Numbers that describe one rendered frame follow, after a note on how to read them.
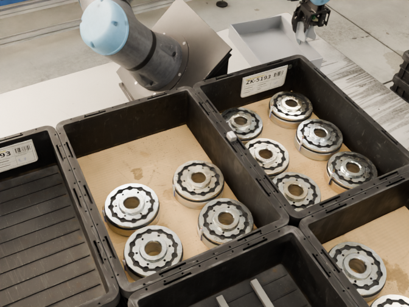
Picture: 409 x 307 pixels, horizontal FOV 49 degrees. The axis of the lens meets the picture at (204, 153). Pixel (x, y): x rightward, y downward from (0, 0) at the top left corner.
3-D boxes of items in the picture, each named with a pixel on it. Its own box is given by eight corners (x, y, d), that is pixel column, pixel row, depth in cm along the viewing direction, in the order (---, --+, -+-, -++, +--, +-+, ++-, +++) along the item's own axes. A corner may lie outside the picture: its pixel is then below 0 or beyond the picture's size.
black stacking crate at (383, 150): (190, 123, 107) (191, 86, 98) (291, 91, 117) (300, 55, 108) (282, 256, 83) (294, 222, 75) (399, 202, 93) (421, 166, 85)
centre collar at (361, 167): (335, 164, 93) (336, 162, 92) (354, 157, 94) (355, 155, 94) (350, 181, 90) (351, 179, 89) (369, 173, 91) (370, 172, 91)
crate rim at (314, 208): (190, 92, 100) (190, 84, 98) (299, 61, 110) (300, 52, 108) (291, 229, 76) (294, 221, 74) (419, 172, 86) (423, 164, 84)
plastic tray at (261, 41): (227, 36, 153) (229, 24, 149) (279, 27, 159) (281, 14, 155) (263, 83, 136) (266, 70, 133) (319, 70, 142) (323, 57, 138)
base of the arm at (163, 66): (131, 72, 124) (104, 56, 117) (164, 29, 122) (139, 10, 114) (156, 101, 115) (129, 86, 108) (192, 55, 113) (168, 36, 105)
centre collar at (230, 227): (207, 216, 82) (207, 214, 82) (229, 204, 84) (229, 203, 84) (222, 236, 80) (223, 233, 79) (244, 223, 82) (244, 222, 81)
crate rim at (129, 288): (55, 131, 89) (53, 122, 88) (189, 92, 100) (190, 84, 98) (125, 303, 66) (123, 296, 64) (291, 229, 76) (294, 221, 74)
